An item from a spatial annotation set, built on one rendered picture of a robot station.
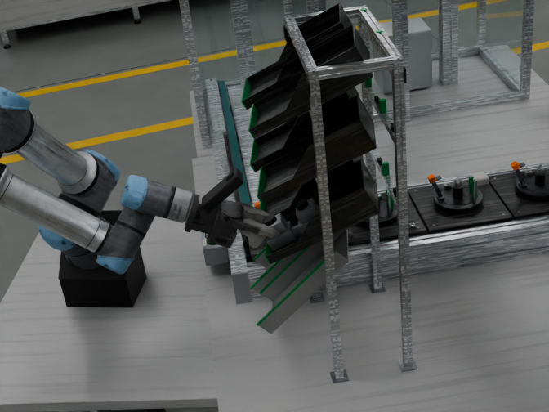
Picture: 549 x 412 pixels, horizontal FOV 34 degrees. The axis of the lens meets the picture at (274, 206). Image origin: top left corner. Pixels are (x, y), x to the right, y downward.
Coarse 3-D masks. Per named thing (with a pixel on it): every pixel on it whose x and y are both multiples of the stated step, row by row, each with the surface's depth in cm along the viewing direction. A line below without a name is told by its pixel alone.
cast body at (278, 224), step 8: (272, 216) 203; (280, 216) 203; (264, 224) 204; (272, 224) 202; (280, 224) 201; (288, 224) 204; (280, 232) 202; (288, 232) 202; (296, 232) 204; (272, 240) 203; (280, 240) 203; (288, 240) 203; (272, 248) 204
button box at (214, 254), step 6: (204, 234) 258; (204, 240) 255; (204, 246) 253; (210, 246) 252; (216, 246) 252; (222, 246) 252; (204, 252) 252; (210, 252) 252; (216, 252) 253; (222, 252) 253; (204, 258) 254; (210, 258) 254; (216, 258) 254; (222, 258) 254; (228, 258) 254; (210, 264) 254
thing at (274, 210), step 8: (352, 160) 204; (336, 168) 205; (304, 184) 207; (312, 184) 207; (288, 192) 222; (296, 192) 220; (304, 192) 208; (272, 200) 224; (280, 200) 221; (288, 200) 219; (296, 200) 210; (264, 208) 222; (272, 208) 220; (280, 208) 217; (288, 208) 211
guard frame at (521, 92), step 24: (480, 0) 367; (528, 0) 316; (480, 24) 372; (528, 24) 320; (192, 48) 309; (480, 48) 376; (528, 48) 326; (192, 72) 313; (504, 72) 352; (528, 72) 330; (480, 96) 335; (504, 96) 334; (528, 96) 335
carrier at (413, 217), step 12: (384, 204) 256; (408, 204) 259; (384, 216) 251; (396, 216) 251; (408, 216) 254; (348, 228) 251; (360, 228) 251; (384, 228) 249; (396, 228) 249; (408, 228) 248; (420, 228) 247; (348, 240) 246; (360, 240) 245
